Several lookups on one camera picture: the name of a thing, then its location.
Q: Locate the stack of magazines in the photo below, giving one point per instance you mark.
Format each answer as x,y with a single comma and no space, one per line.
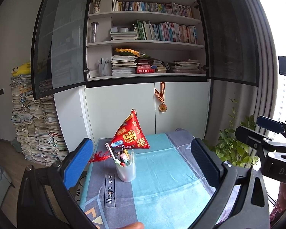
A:
123,65

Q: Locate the grey curtain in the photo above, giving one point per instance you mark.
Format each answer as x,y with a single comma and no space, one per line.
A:
267,76

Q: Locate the yellow flower bouquet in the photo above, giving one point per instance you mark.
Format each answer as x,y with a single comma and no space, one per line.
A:
126,51

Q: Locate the glass cabinet door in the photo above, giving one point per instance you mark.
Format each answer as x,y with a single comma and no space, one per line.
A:
228,33
62,40

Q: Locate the small stack of books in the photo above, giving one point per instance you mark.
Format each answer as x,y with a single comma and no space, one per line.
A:
160,66

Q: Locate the stack of red books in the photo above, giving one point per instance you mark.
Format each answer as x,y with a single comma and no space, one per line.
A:
145,68

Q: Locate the medal with striped ribbon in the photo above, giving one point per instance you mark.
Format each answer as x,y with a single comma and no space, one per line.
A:
162,107

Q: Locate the long row of thin books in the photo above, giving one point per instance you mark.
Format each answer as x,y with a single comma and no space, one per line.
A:
152,7

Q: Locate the red pyramid pouch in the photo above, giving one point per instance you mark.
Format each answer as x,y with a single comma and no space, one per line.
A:
131,136

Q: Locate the person's left hand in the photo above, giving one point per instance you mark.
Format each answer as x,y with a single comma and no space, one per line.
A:
133,226

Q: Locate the translucent white pen cup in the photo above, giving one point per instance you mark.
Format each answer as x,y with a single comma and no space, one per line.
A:
125,173

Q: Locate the green leafy plant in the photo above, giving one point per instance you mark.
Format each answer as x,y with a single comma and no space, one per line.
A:
231,148

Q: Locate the grey tape roll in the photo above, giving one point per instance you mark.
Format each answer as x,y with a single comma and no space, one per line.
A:
124,29

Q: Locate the yellow plush toy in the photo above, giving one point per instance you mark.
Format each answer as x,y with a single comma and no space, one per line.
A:
21,69

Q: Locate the white bookshelf cabinet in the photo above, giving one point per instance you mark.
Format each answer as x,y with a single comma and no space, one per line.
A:
181,107

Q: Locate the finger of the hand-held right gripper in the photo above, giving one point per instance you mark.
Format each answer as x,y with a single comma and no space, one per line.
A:
252,137
269,124

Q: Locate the clear tumbler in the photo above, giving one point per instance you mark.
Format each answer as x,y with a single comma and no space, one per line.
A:
94,33

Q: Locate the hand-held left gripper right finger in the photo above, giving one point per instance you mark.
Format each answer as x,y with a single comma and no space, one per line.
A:
206,164

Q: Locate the pile of paper stacks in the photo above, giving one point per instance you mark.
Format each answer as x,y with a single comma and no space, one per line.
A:
35,128

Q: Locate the flat stack of grey books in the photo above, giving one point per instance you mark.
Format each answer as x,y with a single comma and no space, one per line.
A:
122,35

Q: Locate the clear pen holder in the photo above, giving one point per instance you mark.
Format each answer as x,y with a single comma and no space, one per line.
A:
104,69

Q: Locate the red tassel charm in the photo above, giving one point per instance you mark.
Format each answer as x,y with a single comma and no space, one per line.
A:
97,157

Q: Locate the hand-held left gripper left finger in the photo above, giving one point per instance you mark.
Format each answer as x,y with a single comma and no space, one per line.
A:
77,164

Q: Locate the person's right forearm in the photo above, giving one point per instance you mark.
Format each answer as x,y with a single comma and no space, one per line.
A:
280,202

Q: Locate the row of colourful books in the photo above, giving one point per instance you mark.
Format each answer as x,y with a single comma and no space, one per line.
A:
166,32

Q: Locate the stack of notebooks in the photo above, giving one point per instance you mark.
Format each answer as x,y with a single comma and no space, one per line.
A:
184,66

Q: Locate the blue grey tablecloth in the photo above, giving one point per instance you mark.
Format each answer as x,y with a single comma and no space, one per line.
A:
162,183

